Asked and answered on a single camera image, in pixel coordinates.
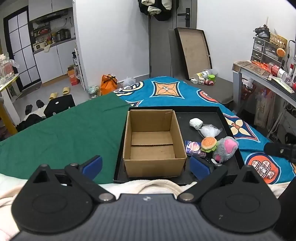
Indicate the black tray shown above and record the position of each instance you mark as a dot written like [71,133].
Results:
[208,118]

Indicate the clear bag of white filling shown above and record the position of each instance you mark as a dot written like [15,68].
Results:
[210,131]

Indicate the grey drawer organiser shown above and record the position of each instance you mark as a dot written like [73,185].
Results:
[263,49]

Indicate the orange bag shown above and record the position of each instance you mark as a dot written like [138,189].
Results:
[107,84]

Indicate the yellow table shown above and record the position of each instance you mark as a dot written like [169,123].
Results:
[7,84]

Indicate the white bundle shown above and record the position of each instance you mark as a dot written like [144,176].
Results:
[196,122]

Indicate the green cloth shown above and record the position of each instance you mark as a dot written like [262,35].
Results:
[57,139]

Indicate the clear green package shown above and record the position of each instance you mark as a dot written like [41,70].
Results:
[283,84]

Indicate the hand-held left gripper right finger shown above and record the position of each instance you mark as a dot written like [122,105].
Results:
[198,169]

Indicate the green patterned bag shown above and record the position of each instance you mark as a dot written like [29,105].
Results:
[93,90]

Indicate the red basket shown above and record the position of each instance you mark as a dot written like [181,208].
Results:
[248,89]

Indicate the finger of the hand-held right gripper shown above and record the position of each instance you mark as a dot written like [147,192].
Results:
[279,150]

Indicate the brown cardboard box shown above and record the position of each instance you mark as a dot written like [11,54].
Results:
[152,150]

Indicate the brown patterned mat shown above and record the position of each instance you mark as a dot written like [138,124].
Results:
[252,68]

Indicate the burger plush toy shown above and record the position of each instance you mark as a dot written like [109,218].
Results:
[208,143]

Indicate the black white clothes pile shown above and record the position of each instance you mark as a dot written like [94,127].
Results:
[30,120]

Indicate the red toy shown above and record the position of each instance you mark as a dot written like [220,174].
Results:
[209,82]

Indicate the hanging jackets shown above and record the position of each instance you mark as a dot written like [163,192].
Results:
[161,14]

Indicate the black brown tray lid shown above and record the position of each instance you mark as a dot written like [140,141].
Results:
[195,51]

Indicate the white plastic bag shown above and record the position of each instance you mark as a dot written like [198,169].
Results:
[128,82]

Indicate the red label plastic bottle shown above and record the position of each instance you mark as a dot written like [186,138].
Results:
[276,69]

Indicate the yellow slipper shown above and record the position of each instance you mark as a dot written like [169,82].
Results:
[66,90]
[53,96]

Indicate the red packet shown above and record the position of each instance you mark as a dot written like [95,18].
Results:
[260,63]

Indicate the black framed glass door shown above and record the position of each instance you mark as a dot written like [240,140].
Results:
[20,46]

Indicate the white countertop appliance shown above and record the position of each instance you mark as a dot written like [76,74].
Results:
[38,47]

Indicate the dark model figure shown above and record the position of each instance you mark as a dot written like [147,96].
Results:
[262,31]

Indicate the white lower kitchen cabinet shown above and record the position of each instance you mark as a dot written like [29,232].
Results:
[53,62]

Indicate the range hood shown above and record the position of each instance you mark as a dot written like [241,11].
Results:
[50,16]

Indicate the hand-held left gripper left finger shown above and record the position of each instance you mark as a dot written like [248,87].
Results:
[92,165]

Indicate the white upper kitchen cabinet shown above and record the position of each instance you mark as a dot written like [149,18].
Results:
[46,8]

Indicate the orange carton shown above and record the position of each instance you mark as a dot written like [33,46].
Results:
[73,77]

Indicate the white charger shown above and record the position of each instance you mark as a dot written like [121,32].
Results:
[193,81]

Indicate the black square stool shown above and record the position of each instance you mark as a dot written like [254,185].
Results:
[57,105]

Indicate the black slipper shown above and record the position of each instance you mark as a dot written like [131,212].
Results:
[29,109]
[40,103]

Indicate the black desk mat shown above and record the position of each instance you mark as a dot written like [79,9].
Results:
[285,95]

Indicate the white rack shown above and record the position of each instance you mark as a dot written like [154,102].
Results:
[79,69]

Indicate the white kitchen cabinet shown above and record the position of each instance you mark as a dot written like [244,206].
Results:
[46,8]
[53,62]

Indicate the orange plush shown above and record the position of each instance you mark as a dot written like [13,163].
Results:
[281,52]

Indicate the glass jar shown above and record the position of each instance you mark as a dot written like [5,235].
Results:
[5,69]

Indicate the grey door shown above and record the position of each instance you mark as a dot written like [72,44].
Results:
[161,46]

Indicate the grey desk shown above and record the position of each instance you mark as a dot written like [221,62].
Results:
[237,92]

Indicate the woven basket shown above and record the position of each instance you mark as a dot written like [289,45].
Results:
[278,39]

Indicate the beige tote bag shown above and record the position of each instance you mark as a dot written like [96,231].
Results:
[264,109]

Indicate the blue patterned blanket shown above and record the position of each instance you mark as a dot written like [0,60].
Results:
[185,92]

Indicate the green toy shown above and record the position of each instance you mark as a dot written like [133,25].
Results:
[211,77]

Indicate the purple pink packet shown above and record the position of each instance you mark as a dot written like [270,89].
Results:
[193,148]

